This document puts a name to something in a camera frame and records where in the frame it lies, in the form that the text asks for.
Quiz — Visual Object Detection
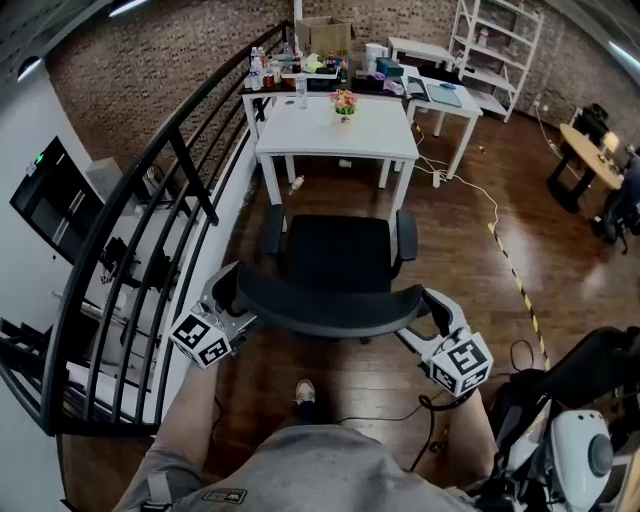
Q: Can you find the grey laptop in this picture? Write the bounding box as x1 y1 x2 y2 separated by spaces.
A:
424 82 464 108

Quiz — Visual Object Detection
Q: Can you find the black double door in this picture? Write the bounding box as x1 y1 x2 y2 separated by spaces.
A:
8 135 105 265

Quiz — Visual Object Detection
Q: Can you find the round wooden table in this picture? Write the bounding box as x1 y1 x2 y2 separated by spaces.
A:
545 122 625 215

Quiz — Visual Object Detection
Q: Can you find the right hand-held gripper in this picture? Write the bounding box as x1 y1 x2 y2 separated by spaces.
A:
393 286 495 400

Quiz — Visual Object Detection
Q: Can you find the cardboard box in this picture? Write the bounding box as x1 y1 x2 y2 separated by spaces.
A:
294 15 355 57

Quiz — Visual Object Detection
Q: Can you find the black floor cable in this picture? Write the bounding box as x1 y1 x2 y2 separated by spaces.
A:
409 339 534 472

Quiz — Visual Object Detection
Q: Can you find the white paper roll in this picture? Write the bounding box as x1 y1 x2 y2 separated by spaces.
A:
364 42 389 72

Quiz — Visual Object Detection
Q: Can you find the person's grey shirt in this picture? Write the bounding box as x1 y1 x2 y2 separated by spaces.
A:
113 423 484 512

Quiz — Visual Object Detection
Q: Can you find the white metal shelf rack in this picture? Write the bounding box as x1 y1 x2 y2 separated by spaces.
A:
448 0 545 124

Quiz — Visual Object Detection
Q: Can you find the potted flower arrangement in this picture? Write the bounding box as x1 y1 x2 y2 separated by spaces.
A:
328 88 359 124

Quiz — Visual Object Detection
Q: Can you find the person's right forearm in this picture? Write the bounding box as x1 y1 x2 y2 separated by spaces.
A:
447 388 497 489

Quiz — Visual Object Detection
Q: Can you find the white power cable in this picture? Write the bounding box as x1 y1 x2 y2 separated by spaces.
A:
412 124 501 232

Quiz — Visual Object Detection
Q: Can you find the black office chair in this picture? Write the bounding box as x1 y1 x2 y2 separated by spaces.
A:
234 208 427 346

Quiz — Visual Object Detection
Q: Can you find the black metal railing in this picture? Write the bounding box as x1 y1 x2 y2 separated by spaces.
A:
0 19 296 437

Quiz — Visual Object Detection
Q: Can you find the yellow black floor tape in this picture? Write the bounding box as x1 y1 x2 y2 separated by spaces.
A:
487 222 552 372

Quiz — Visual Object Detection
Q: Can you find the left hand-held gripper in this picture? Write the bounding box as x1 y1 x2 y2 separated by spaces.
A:
168 260 259 371

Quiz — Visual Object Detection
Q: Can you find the white side desk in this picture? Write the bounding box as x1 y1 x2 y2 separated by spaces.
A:
403 73 485 181

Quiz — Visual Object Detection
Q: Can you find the person's beige shoe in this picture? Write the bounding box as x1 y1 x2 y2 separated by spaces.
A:
293 378 317 407

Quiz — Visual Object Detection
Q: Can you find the black swivel chair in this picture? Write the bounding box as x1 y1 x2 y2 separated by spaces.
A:
574 102 612 146

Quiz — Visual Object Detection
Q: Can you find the group of drink bottles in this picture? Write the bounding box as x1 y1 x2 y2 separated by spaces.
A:
248 41 304 92

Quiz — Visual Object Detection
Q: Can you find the white and black machine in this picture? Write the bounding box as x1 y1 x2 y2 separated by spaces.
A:
477 324 640 512

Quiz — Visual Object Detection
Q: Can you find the small white bench table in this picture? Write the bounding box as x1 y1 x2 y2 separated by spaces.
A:
386 36 457 72

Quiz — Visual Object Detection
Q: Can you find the person's left forearm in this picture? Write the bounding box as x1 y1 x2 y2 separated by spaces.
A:
147 358 222 484

